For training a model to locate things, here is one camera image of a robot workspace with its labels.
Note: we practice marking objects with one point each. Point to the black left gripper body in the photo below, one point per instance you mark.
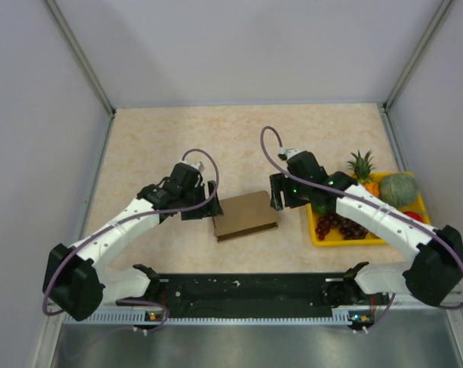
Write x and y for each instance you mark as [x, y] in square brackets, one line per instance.
[194, 197]

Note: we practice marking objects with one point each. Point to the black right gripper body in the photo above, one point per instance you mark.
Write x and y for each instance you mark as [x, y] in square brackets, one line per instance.
[296, 193]

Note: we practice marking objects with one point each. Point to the brown cardboard box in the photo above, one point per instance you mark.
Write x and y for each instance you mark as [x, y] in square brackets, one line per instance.
[245, 215]

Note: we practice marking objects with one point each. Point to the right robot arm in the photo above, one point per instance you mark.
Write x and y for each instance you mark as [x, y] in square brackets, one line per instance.
[432, 271]

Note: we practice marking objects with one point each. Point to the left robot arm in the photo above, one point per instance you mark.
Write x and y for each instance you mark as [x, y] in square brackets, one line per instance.
[77, 277]

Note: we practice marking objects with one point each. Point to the green lime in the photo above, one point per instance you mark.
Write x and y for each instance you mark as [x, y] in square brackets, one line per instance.
[321, 208]

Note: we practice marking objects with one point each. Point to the purple grape bunch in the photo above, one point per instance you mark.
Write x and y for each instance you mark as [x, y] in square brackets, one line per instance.
[348, 229]

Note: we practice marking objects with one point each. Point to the orange pineapple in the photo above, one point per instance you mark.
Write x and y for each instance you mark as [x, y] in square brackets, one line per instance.
[361, 166]

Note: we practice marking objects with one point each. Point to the yellow plastic tray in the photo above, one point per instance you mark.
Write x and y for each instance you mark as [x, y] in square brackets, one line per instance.
[334, 238]

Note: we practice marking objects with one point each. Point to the green melon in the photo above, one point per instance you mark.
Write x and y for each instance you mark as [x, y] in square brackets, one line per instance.
[398, 189]

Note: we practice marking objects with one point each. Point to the red tomato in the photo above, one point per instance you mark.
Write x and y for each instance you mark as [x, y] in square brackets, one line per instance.
[413, 215]

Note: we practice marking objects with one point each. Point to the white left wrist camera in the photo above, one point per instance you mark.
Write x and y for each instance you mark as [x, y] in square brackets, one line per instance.
[198, 166]

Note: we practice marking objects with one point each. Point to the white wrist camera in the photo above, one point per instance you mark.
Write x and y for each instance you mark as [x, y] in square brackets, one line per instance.
[198, 166]
[285, 154]

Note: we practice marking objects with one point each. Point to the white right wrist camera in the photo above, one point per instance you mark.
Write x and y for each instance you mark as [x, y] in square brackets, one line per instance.
[285, 154]

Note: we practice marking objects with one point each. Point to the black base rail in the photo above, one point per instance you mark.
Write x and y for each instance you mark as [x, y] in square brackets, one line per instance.
[284, 295]

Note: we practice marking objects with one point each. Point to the left aluminium frame post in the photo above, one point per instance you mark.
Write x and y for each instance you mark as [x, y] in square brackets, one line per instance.
[79, 55]

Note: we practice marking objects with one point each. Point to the aluminium frame post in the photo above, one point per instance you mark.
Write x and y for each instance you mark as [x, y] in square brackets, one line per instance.
[438, 19]
[79, 55]

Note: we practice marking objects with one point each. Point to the right aluminium frame post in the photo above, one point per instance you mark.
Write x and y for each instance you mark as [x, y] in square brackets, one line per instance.
[438, 19]

